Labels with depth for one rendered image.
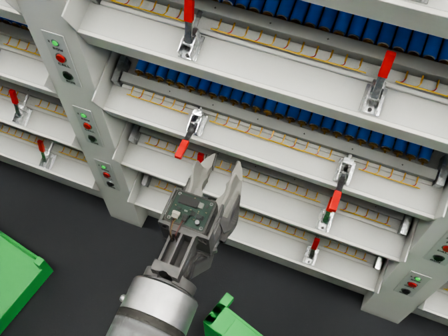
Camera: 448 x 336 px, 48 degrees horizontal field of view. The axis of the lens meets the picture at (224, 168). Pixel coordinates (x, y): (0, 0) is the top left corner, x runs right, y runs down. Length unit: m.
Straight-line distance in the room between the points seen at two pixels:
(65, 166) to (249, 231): 0.50
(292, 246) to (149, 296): 0.63
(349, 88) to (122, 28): 0.34
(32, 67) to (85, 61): 0.20
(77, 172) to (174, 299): 0.77
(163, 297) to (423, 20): 0.42
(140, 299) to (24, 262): 0.84
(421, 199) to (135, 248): 0.78
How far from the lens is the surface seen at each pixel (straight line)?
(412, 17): 0.59
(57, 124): 1.20
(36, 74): 1.04
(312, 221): 1.04
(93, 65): 0.89
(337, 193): 0.83
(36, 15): 0.86
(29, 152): 1.42
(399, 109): 0.72
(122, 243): 1.40
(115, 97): 0.96
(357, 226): 1.04
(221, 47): 0.75
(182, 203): 0.66
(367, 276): 1.22
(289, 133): 0.86
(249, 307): 1.32
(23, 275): 1.43
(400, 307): 1.27
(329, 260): 1.21
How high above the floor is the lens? 1.27
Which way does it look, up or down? 59 degrees down
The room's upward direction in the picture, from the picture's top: straight up
